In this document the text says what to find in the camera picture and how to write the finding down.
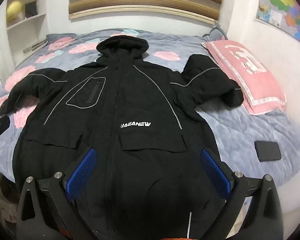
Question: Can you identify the yellow ball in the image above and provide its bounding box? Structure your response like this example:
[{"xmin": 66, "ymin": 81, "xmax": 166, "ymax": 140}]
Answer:
[{"xmin": 6, "ymin": 1, "xmax": 23, "ymax": 22}]

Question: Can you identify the pink pillow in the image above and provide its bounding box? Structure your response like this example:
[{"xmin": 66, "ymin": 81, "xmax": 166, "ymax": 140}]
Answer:
[{"xmin": 202, "ymin": 40, "xmax": 287, "ymax": 115}]

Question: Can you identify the black hooded jacket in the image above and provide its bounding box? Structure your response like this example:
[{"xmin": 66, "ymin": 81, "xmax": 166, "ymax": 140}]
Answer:
[{"xmin": 0, "ymin": 35, "xmax": 243, "ymax": 239}]

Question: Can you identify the black wallet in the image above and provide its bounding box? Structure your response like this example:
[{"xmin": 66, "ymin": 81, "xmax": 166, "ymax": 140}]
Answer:
[{"xmin": 254, "ymin": 141, "xmax": 282, "ymax": 162}]

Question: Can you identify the white bookshelf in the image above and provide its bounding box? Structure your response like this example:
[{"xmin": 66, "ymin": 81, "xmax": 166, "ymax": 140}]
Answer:
[{"xmin": 5, "ymin": 0, "xmax": 49, "ymax": 67}]

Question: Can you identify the grey pillow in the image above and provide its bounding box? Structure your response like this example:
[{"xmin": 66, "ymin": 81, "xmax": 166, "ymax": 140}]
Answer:
[{"xmin": 202, "ymin": 23, "xmax": 228, "ymax": 42}]

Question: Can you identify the grey floral bed blanket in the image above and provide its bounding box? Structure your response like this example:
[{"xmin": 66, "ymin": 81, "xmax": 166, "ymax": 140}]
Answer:
[{"xmin": 0, "ymin": 29, "xmax": 300, "ymax": 186}]

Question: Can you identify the black box on shelf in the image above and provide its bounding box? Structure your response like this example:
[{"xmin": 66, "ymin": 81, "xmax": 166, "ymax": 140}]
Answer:
[{"xmin": 25, "ymin": 1, "xmax": 38, "ymax": 18}]

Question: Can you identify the colourful wall map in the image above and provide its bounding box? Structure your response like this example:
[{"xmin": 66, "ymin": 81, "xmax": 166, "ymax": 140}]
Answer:
[{"xmin": 256, "ymin": 0, "xmax": 300, "ymax": 42}]

